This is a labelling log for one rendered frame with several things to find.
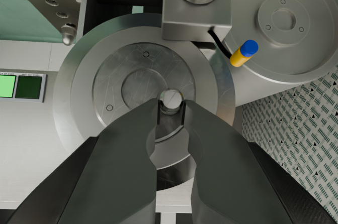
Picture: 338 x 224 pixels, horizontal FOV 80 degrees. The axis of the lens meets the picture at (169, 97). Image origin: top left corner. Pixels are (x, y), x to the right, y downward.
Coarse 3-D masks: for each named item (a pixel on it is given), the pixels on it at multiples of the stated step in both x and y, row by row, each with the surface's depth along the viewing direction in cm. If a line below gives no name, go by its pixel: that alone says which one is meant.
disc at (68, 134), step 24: (120, 24) 17; (144, 24) 18; (72, 48) 17; (216, 48) 17; (72, 72) 16; (216, 72) 17; (72, 120) 16; (72, 144) 16; (168, 168) 16; (192, 168) 16
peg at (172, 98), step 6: (168, 90) 12; (174, 90) 12; (162, 96) 12; (168, 96) 12; (174, 96) 12; (180, 96) 12; (162, 102) 12; (168, 102) 12; (174, 102) 12; (180, 102) 12; (162, 108) 12; (168, 108) 12; (174, 108) 12; (168, 114) 13
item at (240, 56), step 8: (208, 32) 15; (216, 40) 14; (248, 40) 11; (224, 48) 14; (240, 48) 12; (248, 48) 11; (256, 48) 11; (232, 56) 13; (240, 56) 12; (248, 56) 11; (232, 64) 13; (240, 64) 13
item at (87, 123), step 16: (128, 32) 17; (144, 32) 17; (160, 32) 17; (96, 48) 16; (112, 48) 16; (176, 48) 17; (192, 48) 17; (80, 64) 16; (96, 64) 16; (192, 64) 16; (208, 64) 16; (80, 80) 16; (208, 80) 16; (80, 96) 15; (208, 96) 16; (80, 112) 15; (80, 128) 15; (96, 128) 15; (160, 144) 15; (176, 144) 15; (160, 160) 15; (176, 160) 15
